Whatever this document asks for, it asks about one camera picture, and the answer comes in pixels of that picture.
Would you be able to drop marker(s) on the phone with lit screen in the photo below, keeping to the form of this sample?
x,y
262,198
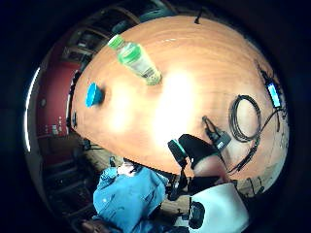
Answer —
x,y
274,95

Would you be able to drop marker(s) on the dark wooden shelf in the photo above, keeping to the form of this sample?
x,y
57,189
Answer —
x,y
87,42

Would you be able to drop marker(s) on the clear bottle with green cap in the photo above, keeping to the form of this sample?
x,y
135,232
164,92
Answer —
x,y
136,59

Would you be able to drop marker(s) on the small black camera on stand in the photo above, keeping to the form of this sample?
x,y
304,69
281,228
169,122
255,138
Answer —
x,y
220,138

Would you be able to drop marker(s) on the dark chairs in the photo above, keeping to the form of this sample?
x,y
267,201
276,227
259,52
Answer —
x,y
66,184

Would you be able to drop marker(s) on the small black stand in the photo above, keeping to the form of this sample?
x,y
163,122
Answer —
x,y
198,17

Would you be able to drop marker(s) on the the person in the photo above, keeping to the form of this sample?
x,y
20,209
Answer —
x,y
129,199

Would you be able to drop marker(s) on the blue plastic cup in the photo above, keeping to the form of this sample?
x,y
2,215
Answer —
x,y
93,95

